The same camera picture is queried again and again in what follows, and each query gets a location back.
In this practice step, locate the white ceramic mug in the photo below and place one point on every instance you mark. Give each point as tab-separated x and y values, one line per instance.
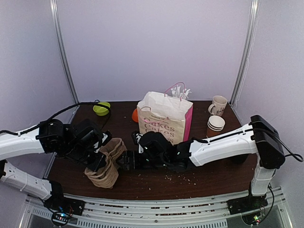
218	105

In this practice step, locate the right aluminium frame post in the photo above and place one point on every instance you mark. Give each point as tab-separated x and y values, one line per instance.
251	27

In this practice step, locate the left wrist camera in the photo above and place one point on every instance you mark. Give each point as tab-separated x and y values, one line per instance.
102	139

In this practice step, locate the green plastic bowl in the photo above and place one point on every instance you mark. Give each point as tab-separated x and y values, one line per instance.
101	110

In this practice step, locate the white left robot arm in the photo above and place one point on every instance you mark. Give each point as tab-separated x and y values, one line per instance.
47	137

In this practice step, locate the stack of black lids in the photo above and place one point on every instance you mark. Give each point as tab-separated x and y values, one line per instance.
239	159

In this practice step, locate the white stirrers in holder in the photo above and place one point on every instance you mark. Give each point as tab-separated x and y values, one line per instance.
180	93

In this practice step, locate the stack of brown paper cups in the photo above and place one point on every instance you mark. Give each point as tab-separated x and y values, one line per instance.
215	125

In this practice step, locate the cardboard cup carrier stack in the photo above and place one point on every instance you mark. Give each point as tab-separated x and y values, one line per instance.
107	176

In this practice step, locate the paper cakes bag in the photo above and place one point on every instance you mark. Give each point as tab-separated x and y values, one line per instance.
171	116

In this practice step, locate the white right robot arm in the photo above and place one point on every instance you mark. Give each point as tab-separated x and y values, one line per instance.
257	137

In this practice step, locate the aluminium frame post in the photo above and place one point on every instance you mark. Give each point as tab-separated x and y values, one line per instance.
251	27
63	55

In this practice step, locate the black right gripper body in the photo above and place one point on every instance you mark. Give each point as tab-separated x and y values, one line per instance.
129	159

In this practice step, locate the left aluminium frame post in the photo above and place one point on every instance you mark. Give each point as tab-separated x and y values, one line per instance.
63	55

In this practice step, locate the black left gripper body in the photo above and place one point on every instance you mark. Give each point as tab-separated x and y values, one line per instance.
78	153

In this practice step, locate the orange plastic bowl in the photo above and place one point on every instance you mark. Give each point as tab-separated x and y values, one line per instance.
135	116

